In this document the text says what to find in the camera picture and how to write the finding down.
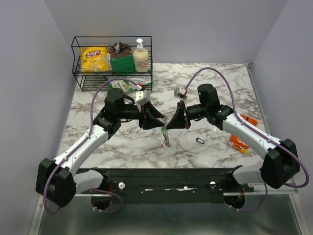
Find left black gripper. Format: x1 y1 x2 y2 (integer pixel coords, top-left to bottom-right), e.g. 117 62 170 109
117 100 165 130

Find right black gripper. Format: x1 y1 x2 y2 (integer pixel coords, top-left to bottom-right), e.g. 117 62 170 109
166 100 208 130

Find orange packet near arm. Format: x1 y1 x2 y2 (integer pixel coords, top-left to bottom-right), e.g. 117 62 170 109
229 135 249 154

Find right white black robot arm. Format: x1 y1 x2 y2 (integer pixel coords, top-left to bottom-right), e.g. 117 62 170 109
166 84 300 192

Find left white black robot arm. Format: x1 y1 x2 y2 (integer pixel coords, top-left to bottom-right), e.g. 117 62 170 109
35 88 165 212

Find black key tag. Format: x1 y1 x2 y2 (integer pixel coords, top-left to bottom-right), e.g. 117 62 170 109
196 138 206 144

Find green white snack bag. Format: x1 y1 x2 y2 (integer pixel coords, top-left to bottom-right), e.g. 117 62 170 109
108 76 154 94

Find cream soap pump bottle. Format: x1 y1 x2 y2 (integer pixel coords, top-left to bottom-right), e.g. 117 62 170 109
133 38 149 72

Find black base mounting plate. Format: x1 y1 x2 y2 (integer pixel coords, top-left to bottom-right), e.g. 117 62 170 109
78 168 254 204

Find green brown snack bag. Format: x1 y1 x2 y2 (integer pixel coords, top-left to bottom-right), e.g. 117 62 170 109
107 42 135 73

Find yellow Lays chips bag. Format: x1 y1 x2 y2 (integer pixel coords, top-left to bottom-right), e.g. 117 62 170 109
79 44 110 74

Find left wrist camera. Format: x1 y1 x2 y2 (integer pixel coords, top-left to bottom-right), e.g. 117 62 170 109
135 90 151 109

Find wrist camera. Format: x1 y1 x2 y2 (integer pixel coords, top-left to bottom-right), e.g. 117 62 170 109
174 87 188 101
135 90 151 109

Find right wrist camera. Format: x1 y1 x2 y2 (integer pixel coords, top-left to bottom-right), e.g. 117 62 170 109
174 87 188 101

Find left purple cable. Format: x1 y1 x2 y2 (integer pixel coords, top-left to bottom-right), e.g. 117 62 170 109
44 78 144 215

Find purple cable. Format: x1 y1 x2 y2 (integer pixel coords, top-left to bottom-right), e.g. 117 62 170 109
183 67 310 212
44 78 144 215

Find black wire shelf rack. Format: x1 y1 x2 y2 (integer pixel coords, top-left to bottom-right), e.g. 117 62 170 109
71 36 154 91

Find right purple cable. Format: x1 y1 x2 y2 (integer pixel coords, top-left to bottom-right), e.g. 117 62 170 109
183 67 310 212

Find aluminium rail frame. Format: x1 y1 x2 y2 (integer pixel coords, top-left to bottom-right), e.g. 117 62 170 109
28 63 304 235

